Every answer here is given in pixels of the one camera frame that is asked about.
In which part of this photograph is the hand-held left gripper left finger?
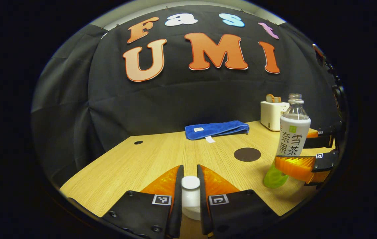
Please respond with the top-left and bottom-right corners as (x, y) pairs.
(100, 165), (184, 239)

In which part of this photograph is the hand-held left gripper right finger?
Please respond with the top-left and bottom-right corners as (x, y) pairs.
(197, 164), (280, 237)

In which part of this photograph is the clear plastic water bottle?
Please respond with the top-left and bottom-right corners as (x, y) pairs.
(263, 94), (311, 189)

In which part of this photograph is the dark brown round coaster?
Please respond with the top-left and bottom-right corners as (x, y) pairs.
(234, 147), (262, 162)

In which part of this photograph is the cream toaster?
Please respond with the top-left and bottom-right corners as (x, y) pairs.
(260, 100), (290, 132)

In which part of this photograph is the blue folded towel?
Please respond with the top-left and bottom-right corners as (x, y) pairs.
(185, 120), (250, 143)

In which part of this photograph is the black backdrop cloth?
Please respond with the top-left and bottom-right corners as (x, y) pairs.
(31, 4), (345, 186)

